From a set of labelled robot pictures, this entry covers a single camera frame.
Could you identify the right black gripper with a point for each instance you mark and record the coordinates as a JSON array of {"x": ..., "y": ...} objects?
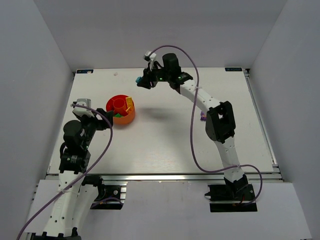
[{"x": 146, "y": 79}]

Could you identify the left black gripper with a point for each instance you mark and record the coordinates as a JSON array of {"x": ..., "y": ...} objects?
[{"x": 102, "y": 119}]

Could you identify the blue square lego brick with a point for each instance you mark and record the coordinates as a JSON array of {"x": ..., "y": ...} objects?
[{"x": 139, "y": 81}]

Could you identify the green lego brick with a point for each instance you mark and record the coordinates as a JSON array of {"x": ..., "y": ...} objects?
[{"x": 118, "y": 115}]

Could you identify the long yellow lego plate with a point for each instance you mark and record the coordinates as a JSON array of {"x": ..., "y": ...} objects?
[{"x": 129, "y": 102}]

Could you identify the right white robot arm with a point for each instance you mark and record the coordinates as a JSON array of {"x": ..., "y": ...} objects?
[{"x": 220, "y": 121}]

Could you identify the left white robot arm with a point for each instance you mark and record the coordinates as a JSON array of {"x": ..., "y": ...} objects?
[{"x": 76, "y": 189}]

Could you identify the orange round divided container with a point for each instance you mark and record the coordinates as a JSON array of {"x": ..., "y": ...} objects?
[{"x": 118, "y": 105}]

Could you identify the left blue corner label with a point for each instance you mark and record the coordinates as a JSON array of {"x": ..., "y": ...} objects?
[{"x": 84, "y": 71}]

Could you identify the blue corner label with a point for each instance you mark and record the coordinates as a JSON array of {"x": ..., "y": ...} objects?
[
  {"x": 233, "y": 69},
  {"x": 84, "y": 71}
]

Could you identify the purple lego plate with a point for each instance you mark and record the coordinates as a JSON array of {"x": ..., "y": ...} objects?
[{"x": 203, "y": 116}]

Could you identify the right blue corner label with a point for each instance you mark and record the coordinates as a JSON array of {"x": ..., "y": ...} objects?
[{"x": 233, "y": 69}]

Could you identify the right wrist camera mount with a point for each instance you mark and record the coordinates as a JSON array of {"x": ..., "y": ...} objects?
[{"x": 150, "y": 57}]

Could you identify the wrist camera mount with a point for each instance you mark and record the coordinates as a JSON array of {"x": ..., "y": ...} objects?
[
  {"x": 150, "y": 57},
  {"x": 82, "y": 107}
]

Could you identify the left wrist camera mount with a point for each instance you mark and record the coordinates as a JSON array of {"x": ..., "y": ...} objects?
[{"x": 82, "y": 107}]

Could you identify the aluminium table front rail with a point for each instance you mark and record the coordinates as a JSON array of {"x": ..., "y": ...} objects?
[{"x": 275, "y": 176}]

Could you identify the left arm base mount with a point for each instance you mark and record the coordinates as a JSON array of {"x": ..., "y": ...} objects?
[{"x": 111, "y": 195}]

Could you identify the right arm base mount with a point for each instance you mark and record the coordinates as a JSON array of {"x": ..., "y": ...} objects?
[{"x": 222, "y": 200}]

